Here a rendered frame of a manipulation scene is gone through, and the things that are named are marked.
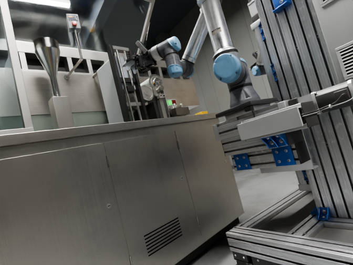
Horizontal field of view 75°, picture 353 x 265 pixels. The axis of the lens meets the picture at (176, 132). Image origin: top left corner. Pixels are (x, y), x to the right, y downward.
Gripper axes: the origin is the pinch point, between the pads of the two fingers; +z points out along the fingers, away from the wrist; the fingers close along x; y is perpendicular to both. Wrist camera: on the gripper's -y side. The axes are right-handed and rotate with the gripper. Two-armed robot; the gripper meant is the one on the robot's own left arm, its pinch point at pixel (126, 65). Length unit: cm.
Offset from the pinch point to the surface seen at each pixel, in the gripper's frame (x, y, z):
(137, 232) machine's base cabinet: -5, 91, 4
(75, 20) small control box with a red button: -8, -42, 28
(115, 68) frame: 3.8, -4.7, 11.4
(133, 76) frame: 18.4, -3.2, 9.7
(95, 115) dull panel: 22, 10, 55
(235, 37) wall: 339, -183, -10
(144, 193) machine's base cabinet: 1, 73, 2
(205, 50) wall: 374, -206, 67
